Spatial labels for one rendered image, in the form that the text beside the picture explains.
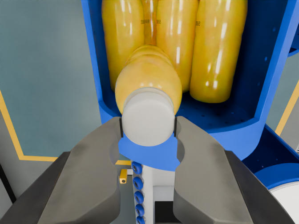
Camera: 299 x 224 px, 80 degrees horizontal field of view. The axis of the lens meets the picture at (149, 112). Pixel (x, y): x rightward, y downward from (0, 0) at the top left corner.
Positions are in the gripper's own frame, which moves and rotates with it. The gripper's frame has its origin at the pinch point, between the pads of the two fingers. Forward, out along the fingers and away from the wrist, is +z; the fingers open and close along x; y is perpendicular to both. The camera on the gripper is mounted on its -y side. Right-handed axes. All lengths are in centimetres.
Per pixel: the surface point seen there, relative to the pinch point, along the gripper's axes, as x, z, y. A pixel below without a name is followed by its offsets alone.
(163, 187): 4, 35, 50
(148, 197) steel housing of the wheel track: -2, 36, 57
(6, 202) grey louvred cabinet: -160, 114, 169
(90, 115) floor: -55, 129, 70
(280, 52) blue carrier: 13.6, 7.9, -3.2
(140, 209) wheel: -5, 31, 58
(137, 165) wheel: -4.9, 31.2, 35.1
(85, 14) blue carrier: -8.0, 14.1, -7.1
